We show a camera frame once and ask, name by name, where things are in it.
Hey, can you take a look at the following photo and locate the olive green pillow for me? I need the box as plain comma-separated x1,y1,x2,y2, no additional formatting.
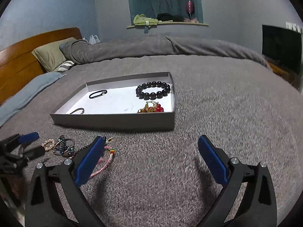
31,37,76,72

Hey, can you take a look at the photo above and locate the black bead bracelet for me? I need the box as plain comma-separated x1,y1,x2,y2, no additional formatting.
135,80,172,101

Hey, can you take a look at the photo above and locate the pearl bead bracelet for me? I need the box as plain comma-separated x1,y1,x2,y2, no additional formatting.
41,138,56,152

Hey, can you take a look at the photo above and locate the wooden window sill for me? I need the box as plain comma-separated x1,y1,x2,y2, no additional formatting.
126,22,209,29

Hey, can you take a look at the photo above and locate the white plastic bag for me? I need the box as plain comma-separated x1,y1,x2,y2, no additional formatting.
89,35,100,45

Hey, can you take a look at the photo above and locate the red bead gold chain jewelry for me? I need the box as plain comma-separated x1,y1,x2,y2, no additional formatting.
137,101,164,113

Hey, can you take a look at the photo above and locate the green folded cloth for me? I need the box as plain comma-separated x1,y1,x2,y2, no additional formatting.
133,14,159,27

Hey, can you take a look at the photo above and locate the grey bed cover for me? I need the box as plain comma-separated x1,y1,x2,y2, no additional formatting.
1,55,302,226

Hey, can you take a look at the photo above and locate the wooden tv stand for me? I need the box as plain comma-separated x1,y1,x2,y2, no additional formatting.
266,61,296,85

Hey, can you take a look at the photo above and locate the light blue blanket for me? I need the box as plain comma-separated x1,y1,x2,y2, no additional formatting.
1,72,66,127

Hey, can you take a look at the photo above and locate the dark red bead bracelet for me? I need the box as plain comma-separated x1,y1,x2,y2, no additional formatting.
68,143,92,159

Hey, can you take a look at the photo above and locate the black cloth on sill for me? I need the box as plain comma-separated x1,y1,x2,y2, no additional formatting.
157,13,184,22

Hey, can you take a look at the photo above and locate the grey duvet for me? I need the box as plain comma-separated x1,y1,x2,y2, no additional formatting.
59,36,271,69

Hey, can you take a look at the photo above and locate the black hair tie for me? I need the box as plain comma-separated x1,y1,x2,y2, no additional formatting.
88,89,108,100

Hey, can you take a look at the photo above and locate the pink balloon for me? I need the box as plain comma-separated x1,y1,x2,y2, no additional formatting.
186,1,195,19

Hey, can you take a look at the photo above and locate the wooden headboard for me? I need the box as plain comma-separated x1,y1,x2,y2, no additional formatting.
0,27,82,103

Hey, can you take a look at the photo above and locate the black television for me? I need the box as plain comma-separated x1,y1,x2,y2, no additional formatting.
262,25,302,74

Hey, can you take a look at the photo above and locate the striped pillow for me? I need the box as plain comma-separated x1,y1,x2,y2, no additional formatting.
54,60,74,72

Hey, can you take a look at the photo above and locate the pink cord bracelet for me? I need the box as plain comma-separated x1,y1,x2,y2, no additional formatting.
89,145,116,179

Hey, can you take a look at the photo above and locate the blue bead bracelet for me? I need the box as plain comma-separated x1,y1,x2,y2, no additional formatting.
53,135,77,158

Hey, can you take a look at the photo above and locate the white wall hook rack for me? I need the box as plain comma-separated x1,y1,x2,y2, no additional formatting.
286,22,303,34

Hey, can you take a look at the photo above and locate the pink item on sill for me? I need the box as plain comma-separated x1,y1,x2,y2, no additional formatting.
184,18,199,24

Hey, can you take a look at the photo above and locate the grey cardboard tray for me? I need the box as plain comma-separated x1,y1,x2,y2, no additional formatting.
50,72,176,131

